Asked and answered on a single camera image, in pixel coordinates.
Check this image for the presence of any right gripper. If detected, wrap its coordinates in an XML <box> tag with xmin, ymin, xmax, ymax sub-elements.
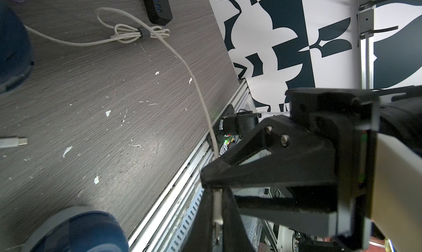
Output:
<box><xmin>201</xmin><ymin>86</ymin><xmax>422</xmax><ymax>250</ymax></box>

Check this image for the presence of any wall hook rack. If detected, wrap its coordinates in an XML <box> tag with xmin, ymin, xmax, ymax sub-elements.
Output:
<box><xmin>357</xmin><ymin>0</ymin><xmax>398</xmax><ymax>40</ymax></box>

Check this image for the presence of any blue meat grinder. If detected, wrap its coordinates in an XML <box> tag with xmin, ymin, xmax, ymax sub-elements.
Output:
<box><xmin>21</xmin><ymin>206</ymin><xmax>129</xmax><ymax>252</ymax></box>
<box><xmin>1</xmin><ymin>3</ymin><xmax>34</xmax><ymax>96</ymax></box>

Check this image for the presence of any black power strip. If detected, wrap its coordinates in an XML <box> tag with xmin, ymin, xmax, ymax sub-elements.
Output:
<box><xmin>143</xmin><ymin>0</ymin><xmax>173</xmax><ymax>26</ymax></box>

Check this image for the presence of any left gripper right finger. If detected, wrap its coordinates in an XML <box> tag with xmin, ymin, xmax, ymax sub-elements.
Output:
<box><xmin>222</xmin><ymin>188</ymin><xmax>254</xmax><ymax>252</ymax></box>

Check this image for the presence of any white usb cable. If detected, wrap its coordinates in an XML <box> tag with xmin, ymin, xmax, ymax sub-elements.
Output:
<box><xmin>0</xmin><ymin>137</ymin><xmax>29</xmax><ymax>149</ymax></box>
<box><xmin>24</xmin><ymin>7</ymin><xmax>225</xmax><ymax>226</ymax></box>

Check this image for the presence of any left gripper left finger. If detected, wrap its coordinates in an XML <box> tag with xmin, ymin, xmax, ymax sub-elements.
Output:
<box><xmin>181</xmin><ymin>189</ymin><xmax>214</xmax><ymax>252</ymax></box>

